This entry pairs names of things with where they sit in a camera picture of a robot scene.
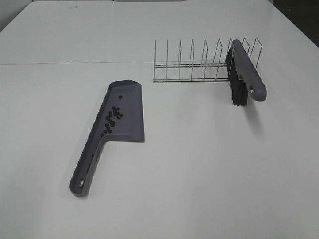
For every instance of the grey hand brush black bristles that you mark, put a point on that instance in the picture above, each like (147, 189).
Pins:
(244, 79)

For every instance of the chrome wire dish rack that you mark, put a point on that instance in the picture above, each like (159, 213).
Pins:
(190, 63)

